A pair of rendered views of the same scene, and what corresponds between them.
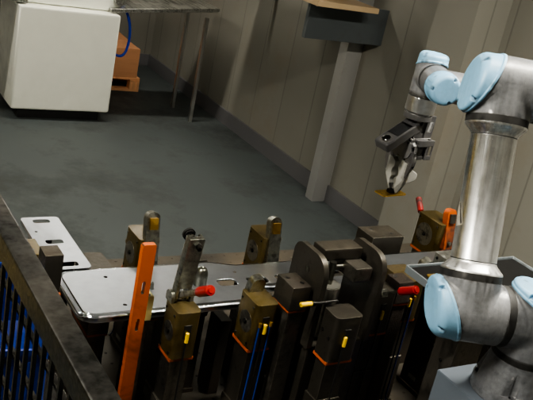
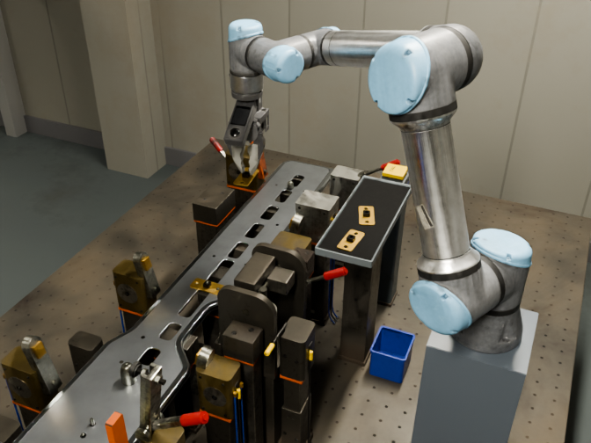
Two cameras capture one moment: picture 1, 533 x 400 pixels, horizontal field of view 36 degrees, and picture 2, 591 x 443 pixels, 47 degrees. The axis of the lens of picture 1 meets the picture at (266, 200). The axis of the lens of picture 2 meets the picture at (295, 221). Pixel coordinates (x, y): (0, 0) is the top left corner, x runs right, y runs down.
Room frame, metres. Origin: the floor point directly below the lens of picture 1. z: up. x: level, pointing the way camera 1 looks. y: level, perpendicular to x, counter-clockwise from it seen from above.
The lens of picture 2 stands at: (0.74, 0.37, 2.07)
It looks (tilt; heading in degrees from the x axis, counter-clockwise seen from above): 34 degrees down; 327
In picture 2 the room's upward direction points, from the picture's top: 1 degrees clockwise
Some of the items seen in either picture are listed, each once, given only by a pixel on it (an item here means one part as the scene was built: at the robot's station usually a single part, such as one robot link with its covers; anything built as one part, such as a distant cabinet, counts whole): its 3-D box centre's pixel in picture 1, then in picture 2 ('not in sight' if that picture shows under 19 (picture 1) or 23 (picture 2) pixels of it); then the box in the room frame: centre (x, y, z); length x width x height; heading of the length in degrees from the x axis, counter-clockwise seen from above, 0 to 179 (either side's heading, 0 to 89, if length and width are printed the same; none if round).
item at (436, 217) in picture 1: (421, 266); (243, 198); (2.45, -0.54, 0.88); 0.14 x 0.09 x 0.36; 34
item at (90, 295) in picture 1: (318, 274); (208, 282); (1.97, -0.18, 1.00); 1.38 x 0.22 x 0.02; 124
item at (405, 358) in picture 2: not in sight; (391, 354); (1.71, -0.59, 0.74); 0.11 x 0.10 x 0.09; 124
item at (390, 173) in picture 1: (396, 171); (241, 152); (2.03, -0.32, 1.31); 0.06 x 0.03 x 0.09; 129
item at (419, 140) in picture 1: (414, 136); (248, 112); (2.01, -0.33, 1.41); 0.09 x 0.08 x 0.12; 129
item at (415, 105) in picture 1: (419, 105); (245, 81); (2.01, -0.32, 1.49); 0.08 x 0.08 x 0.05
